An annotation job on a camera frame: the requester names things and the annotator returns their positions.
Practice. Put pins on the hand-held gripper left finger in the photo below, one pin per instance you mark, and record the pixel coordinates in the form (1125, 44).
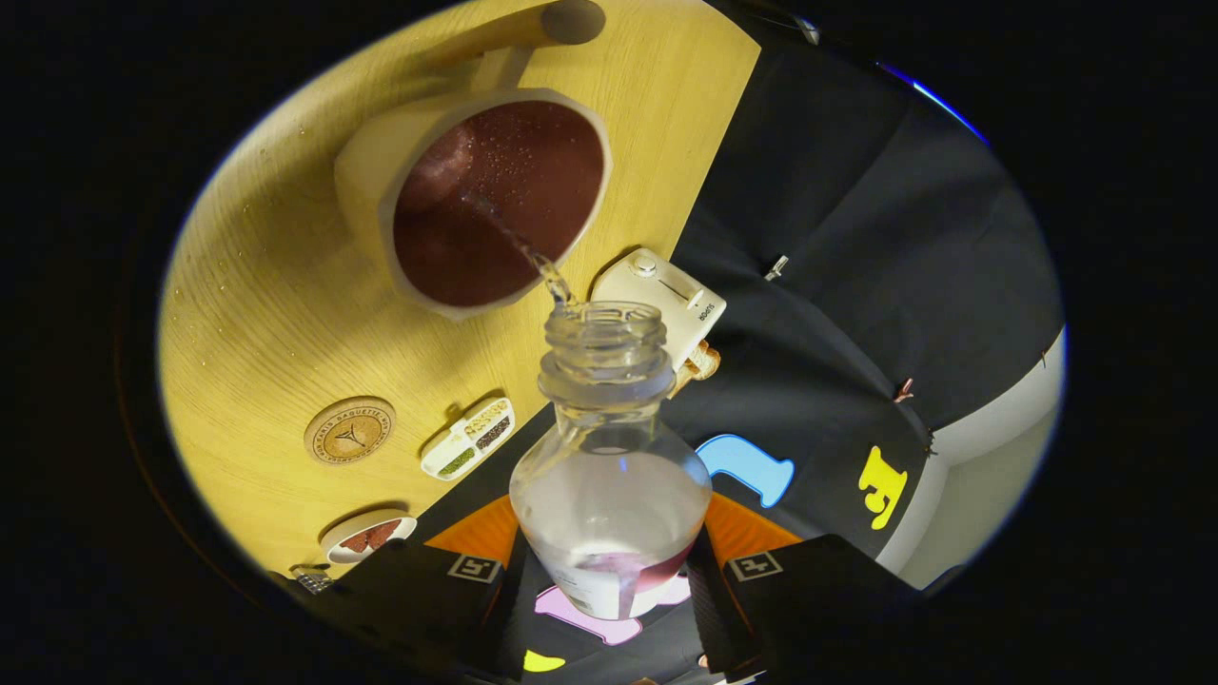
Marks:
(409, 595)

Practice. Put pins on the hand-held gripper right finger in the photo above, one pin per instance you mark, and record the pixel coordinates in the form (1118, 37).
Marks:
(818, 595)

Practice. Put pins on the round cork coaster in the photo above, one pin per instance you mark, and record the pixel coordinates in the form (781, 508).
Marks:
(350, 433)

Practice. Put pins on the clear plastic juice bottle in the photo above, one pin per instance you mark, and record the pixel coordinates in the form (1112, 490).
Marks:
(609, 504)

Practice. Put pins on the red meat patty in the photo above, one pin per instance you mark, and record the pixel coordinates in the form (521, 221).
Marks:
(356, 542)
(385, 533)

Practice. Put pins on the white round plate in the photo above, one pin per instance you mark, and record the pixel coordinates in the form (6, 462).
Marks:
(333, 549)

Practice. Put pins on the white divided seed dish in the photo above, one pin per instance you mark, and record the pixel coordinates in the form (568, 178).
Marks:
(466, 440)

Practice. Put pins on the small pink clip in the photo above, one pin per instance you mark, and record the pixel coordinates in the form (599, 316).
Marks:
(903, 390)

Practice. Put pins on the toast slice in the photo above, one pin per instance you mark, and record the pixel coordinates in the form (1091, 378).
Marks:
(702, 362)

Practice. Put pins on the black backdrop cloth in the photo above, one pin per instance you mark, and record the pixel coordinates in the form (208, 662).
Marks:
(837, 285)

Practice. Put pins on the small white clip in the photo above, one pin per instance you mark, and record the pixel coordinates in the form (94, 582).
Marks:
(776, 267)

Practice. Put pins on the wooden table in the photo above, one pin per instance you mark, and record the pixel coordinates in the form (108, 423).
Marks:
(257, 285)

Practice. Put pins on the white toaster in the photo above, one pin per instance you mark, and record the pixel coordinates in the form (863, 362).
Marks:
(657, 285)

